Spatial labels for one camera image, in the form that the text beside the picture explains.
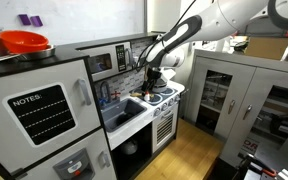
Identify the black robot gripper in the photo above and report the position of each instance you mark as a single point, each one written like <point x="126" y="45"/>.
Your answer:
<point x="152" y="77"/>

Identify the white salt cellar orange cap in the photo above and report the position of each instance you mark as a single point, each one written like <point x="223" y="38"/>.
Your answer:
<point x="147" y="97"/>

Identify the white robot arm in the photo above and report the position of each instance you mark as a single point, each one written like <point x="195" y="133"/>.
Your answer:
<point x="221" y="19"/>

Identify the grey pot with lid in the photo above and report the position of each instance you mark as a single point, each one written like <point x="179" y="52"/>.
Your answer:
<point x="159" y="85"/>

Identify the grey toy faucet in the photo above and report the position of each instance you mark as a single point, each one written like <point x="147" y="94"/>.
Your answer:
<point x="105" y="93"/>

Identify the toy microwave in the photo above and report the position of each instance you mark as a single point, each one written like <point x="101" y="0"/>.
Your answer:
<point x="109" y="60"/>

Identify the toy play kitchen unit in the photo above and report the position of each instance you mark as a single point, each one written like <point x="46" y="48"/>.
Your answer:
<point x="53" y="126"/>

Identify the silver metal tray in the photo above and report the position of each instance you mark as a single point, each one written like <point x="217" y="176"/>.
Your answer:
<point x="48" y="52"/>

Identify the grey metal cabinet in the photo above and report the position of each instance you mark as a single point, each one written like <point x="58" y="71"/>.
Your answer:
<point x="243" y="102"/>

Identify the purple magnet right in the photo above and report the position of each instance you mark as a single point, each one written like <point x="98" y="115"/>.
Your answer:
<point x="36" y="21"/>

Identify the purple magnet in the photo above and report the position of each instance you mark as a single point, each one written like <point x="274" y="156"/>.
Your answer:
<point x="24" y="19"/>
<point x="36" y="21"/>

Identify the purple magnet left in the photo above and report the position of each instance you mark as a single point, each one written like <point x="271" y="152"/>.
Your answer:
<point x="24" y="19"/>

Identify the orange bowl on top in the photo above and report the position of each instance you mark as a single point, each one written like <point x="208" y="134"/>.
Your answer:
<point x="19" y="41"/>

